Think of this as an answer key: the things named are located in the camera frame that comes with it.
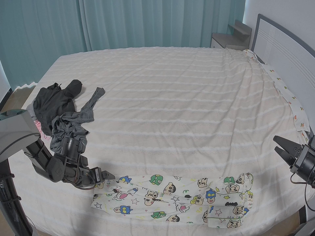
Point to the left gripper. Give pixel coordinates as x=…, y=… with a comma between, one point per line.
x=86, y=177

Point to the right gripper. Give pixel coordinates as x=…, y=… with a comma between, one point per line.
x=306, y=161

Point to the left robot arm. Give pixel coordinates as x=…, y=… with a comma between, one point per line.
x=14, y=131

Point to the dark grey garment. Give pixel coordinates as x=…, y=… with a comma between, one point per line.
x=73, y=122

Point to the pink garment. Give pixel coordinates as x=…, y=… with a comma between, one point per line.
x=43, y=133

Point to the black garment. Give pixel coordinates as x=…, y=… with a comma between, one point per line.
x=54, y=104

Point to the bed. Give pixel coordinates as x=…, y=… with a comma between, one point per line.
x=172, y=107

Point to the grey bedside table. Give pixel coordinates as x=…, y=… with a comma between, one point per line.
x=228, y=39

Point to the blue-green curtain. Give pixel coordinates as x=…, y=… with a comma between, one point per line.
x=160, y=13
x=37, y=33

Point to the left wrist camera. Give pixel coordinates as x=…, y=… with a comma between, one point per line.
x=83, y=161

